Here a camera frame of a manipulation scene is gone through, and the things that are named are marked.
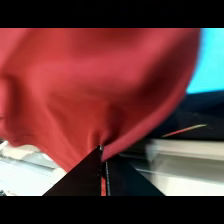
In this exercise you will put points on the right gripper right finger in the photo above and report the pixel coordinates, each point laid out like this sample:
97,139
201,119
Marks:
128,180

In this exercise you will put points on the silver frame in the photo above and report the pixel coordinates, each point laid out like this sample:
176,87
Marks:
186,150

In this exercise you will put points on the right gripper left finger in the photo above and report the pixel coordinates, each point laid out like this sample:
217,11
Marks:
85,180

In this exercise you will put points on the dark red T-shirt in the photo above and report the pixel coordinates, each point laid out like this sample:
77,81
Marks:
86,86

